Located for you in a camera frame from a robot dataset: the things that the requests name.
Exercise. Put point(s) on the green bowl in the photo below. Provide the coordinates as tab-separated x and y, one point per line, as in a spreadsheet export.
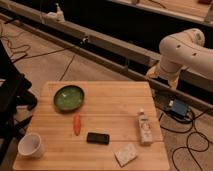
68	98

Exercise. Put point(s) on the white object on rail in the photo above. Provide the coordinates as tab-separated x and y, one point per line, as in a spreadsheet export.
58	15

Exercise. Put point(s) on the white plastic bottle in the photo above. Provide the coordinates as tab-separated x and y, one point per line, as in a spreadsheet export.
144	128

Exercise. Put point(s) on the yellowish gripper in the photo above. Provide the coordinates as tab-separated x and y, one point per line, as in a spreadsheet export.
157	71

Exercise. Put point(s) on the white paper cup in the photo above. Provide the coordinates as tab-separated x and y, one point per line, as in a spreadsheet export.
31	146

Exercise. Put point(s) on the orange carrot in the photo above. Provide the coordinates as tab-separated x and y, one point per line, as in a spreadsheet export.
77	124

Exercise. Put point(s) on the grey metal rail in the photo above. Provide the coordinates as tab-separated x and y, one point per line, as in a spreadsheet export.
121	37

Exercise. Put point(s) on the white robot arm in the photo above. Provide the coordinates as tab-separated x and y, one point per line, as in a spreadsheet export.
184	48

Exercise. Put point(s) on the black chair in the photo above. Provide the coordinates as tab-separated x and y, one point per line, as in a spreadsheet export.
14	92

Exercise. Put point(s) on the wooden table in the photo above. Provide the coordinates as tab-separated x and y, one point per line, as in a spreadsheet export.
109	107

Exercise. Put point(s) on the beige sponge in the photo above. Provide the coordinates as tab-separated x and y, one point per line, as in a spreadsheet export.
126	154

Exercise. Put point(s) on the black rectangular block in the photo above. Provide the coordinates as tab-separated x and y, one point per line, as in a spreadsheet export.
98	138

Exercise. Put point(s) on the blue box on floor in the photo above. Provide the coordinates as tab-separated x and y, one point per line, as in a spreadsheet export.
178	108

